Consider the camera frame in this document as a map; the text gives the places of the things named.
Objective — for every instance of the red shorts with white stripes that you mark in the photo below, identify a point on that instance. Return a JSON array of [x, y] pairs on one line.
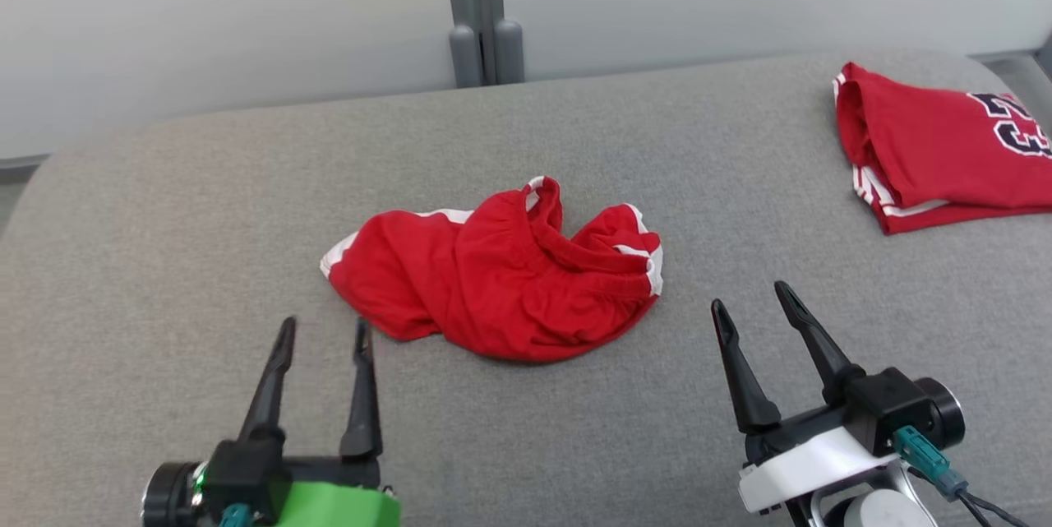
[[493, 288]]

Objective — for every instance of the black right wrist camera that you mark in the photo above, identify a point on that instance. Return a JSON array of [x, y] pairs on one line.
[[896, 408]]

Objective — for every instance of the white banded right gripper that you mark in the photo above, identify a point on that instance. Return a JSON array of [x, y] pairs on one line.
[[805, 465]]

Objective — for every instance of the grey fabric sofa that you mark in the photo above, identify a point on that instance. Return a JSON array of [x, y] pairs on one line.
[[575, 445]]

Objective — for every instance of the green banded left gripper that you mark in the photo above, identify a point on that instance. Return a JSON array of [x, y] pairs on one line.
[[337, 506]]

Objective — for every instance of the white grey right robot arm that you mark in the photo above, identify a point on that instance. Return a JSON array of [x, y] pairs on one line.
[[871, 510]]

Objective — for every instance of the red jersey with black number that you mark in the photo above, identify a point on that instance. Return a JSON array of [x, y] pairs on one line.
[[929, 149]]

